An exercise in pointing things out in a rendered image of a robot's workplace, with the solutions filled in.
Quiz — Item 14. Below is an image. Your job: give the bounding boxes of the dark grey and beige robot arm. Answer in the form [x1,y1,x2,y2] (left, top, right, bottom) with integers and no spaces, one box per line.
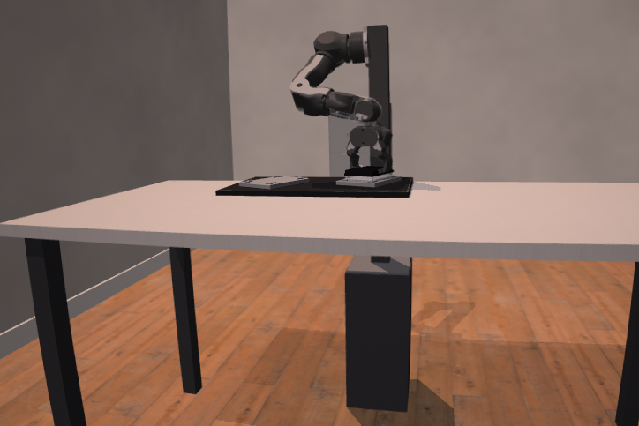
[290,26,382,125]

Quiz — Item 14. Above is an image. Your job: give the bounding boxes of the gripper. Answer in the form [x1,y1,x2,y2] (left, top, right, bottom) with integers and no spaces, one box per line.
[346,121,393,174]

